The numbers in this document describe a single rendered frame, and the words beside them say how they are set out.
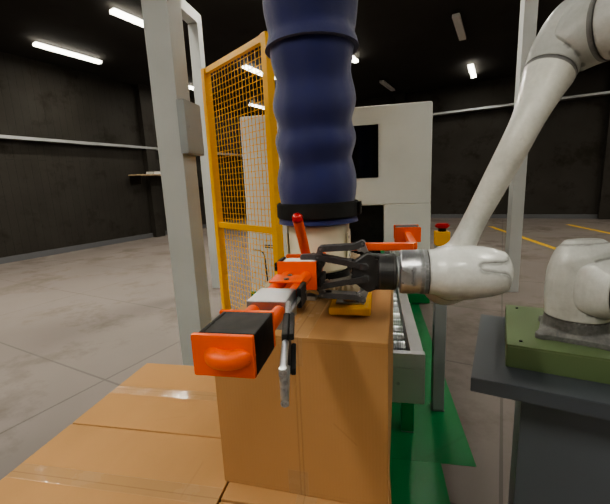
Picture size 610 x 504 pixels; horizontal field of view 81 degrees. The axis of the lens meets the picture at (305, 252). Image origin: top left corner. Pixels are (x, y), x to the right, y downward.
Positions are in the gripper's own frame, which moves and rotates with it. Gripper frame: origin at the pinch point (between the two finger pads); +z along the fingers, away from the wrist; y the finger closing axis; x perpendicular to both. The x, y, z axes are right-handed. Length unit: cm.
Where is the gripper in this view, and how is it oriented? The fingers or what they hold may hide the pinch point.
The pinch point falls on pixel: (300, 271)
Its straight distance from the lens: 77.5
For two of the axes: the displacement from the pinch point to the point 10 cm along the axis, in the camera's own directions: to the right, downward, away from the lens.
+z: -9.8, 0.1, 2.0
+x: 1.9, -1.9, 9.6
